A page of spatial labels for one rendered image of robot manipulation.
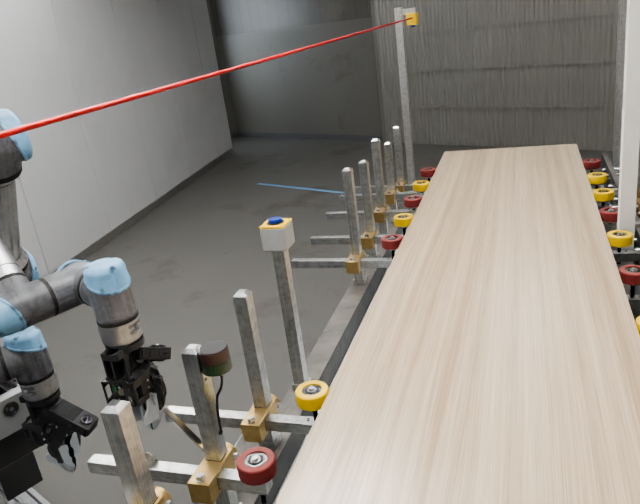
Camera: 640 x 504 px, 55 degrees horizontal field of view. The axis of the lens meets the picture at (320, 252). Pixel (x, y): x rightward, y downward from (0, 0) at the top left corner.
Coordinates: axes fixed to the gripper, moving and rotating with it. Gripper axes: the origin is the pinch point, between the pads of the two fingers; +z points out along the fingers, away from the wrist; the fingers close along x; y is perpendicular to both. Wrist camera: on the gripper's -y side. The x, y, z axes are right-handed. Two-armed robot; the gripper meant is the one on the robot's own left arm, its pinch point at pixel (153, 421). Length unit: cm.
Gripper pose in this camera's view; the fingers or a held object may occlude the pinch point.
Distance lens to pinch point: 133.8
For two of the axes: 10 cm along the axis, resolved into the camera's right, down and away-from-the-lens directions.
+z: 1.3, 9.3, 3.5
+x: 9.5, -0.1, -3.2
